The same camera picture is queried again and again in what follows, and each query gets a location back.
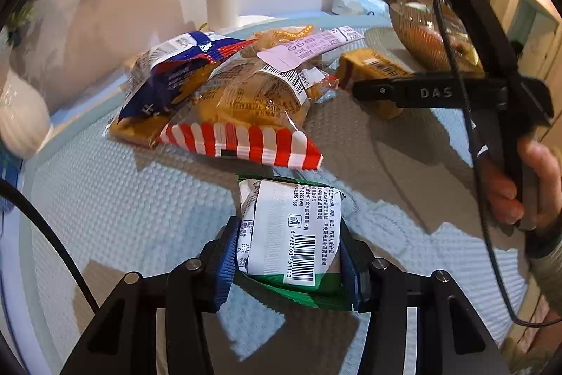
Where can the small yellow snack packet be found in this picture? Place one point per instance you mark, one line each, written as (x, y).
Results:
(373, 65)

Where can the red-white striped bun packet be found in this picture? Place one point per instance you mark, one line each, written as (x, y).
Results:
(250, 102)

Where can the blue and red snack bag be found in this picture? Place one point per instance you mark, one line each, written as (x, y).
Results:
(175, 80)

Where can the light blue textured mat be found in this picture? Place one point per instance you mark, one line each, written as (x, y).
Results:
(131, 203)

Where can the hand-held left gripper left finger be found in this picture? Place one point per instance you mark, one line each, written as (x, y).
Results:
(226, 269)

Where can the green-edged cracker packet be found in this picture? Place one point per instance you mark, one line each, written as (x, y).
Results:
(285, 234)

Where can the person's right hand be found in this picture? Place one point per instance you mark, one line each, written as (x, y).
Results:
(544, 181)

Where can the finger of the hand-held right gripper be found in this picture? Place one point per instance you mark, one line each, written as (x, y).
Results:
(375, 90)

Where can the white plastic bag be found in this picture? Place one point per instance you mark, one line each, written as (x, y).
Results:
(355, 1)

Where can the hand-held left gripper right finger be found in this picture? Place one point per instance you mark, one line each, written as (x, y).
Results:
(351, 274)

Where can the white ribbed vase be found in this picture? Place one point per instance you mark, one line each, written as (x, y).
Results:
(22, 116)

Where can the lavender sachet strip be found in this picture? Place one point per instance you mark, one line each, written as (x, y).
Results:
(298, 50)

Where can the yellow cookie packet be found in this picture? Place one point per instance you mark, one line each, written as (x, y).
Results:
(281, 36)

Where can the person's right forearm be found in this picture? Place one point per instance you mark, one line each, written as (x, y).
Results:
(549, 269)

